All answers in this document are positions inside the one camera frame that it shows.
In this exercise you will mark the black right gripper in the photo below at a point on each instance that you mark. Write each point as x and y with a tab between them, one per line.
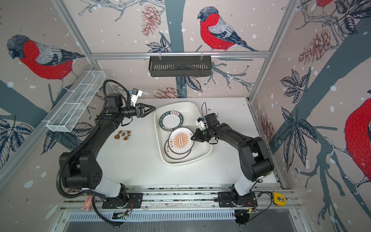
199	136

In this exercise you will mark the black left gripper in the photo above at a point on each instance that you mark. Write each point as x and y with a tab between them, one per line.
139	107

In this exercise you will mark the orange sunburst plate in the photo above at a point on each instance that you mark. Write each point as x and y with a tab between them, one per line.
173	155
180	140

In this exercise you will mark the green rim plate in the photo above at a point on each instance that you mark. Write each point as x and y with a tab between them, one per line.
171	120

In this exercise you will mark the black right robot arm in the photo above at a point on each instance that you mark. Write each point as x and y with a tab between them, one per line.
254	158

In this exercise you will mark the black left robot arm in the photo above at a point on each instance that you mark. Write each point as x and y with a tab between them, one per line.
80	172

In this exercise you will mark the white plastic bin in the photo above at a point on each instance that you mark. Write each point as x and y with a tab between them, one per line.
190	113

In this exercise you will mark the brown cookies pile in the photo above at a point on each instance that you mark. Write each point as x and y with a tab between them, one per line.
123	134

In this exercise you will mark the yellow tape measure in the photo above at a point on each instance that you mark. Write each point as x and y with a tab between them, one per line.
279	199

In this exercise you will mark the pink small object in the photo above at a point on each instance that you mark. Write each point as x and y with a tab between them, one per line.
87	204

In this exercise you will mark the black wall basket shelf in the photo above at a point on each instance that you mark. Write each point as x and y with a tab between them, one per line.
180	66

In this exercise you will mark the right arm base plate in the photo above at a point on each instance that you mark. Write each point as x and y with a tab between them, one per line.
232	199

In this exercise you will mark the white wire mesh basket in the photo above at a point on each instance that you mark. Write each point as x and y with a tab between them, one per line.
77	101

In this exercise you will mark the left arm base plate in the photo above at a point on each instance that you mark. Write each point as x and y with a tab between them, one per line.
133	200

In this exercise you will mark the aluminium rail front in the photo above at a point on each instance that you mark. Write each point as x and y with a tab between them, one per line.
203	198

